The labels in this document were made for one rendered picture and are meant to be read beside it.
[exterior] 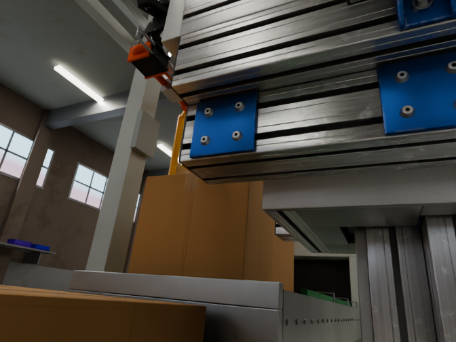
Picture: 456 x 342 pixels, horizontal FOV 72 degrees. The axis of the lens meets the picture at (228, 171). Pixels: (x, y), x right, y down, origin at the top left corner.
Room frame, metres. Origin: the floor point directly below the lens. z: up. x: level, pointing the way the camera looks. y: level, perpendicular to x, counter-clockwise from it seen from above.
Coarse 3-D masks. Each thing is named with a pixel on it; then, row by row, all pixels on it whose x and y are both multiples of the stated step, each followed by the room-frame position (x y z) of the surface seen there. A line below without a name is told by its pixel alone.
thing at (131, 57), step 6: (150, 48) 0.67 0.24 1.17; (132, 54) 0.70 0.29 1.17; (138, 54) 0.69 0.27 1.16; (144, 54) 0.68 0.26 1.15; (150, 54) 0.68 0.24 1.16; (132, 60) 0.70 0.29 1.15; (138, 60) 0.70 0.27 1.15; (144, 60) 0.70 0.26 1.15; (150, 60) 0.70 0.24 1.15; (138, 66) 0.73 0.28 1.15; (144, 66) 0.72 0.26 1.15; (150, 66) 0.72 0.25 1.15; (156, 66) 0.72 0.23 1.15; (144, 72) 0.75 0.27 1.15; (150, 72) 0.74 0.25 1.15; (156, 72) 0.74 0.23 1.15; (162, 72) 0.74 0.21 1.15
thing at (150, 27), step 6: (168, 6) 0.71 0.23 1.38; (156, 18) 0.71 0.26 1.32; (162, 18) 0.70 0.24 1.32; (150, 24) 0.72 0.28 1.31; (156, 24) 0.71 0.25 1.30; (162, 24) 0.70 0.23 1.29; (150, 30) 0.72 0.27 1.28; (156, 30) 0.71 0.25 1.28; (162, 30) 0.72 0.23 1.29; (156, 36) 0.73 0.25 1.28
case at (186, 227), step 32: (160, 192) 1.04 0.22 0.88; (192, 192) 0.98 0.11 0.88; (224, 192) 0.93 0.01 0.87; (256, 192) 0.96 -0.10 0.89; (160, 224) 1.03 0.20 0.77; (192, 224) 0.98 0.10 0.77; (224, 224) 0.93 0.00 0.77; (256, 224) 0.98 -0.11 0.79; (160, 256) 1.02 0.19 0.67; (192, 256) 0.97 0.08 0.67; (224, 256) 0.92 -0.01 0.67; (256, 256) 0.99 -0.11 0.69; (288, 256) 1.35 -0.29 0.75; (288, 288) 1.36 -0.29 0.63
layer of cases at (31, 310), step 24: (0, 288) 0.59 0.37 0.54; (24, 288) 0.83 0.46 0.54; (0, 312) 0.39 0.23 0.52; (24, 312) 0.41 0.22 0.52; (48, 312) 0.44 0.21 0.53; (72, 312) 0.47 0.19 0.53; (96, 312) 0.51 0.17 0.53; (120, 312) 0.55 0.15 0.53; (144, 312) 0.60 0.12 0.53; (168, 312) 0.66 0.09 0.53; (192, 312) 0.74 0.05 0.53; (0, 336) 0.39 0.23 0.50; (24, 336) 0.42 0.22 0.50; (48, 336) 0.45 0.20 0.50; (72, 336) 0.48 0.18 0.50; (96, 336) 0.51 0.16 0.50; (120, 336) 0.56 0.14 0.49; (144, 336) 0.61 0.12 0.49; (168, 336) 0.67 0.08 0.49; (192, 336) 0.74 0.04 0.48
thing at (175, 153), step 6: (180, 120) 2.49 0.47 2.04; (180, 126) 2.49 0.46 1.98; (180, 132) 2.46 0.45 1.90; (174, 138) 2.51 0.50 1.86; (180, 138) 2.42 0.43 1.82; (174, 144) 2.48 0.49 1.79; (180, 144) 2.41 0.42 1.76; (174, 150) 2.49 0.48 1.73; (174, 156) 2.49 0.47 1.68; (174, 162) 2.49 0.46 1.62; (174, 168) 2.48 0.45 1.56; (168, 174) 2.51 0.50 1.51
